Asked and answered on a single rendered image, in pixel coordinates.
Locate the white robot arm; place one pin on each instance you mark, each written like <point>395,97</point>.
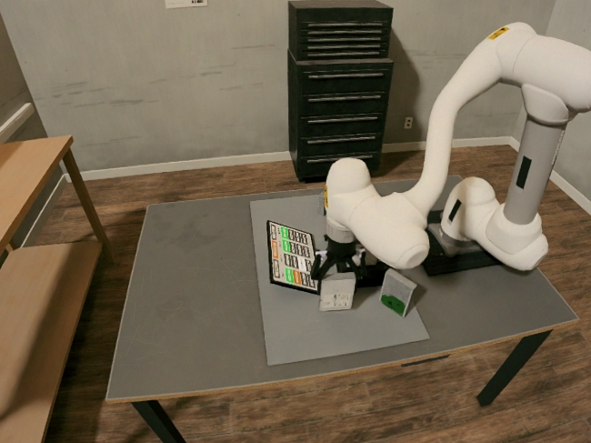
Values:
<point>555,80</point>

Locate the grey flat mat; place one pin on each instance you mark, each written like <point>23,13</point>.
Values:
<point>295,330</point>

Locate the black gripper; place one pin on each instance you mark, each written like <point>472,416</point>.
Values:
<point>338,249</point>

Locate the white hard drive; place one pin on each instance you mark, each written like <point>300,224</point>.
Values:
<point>321,207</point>

